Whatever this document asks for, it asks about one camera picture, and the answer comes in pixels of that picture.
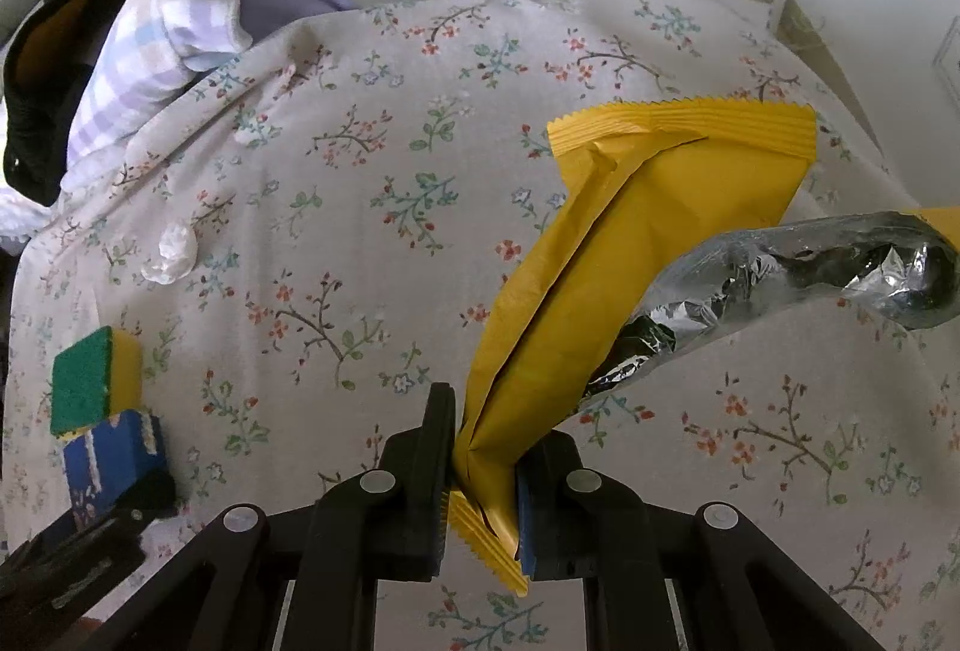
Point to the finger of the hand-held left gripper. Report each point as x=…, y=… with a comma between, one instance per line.
x=146, y=493

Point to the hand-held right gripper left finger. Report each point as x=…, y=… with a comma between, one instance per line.
x=433, y=471

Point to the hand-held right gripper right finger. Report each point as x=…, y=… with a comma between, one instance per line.
x=529, y=523

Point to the blue printed packet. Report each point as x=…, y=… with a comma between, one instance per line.
x=112, y=463

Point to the yellow snack packet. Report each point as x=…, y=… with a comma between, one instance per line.
x=600, y=261

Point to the green yellow sponge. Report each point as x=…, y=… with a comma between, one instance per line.
x=90, y=381

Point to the crumpled white tissue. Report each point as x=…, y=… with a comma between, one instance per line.
x=174, y=257

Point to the black garment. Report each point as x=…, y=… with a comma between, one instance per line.
x=45, y=96

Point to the purple checked quilt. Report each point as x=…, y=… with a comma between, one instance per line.
x=150, y=58

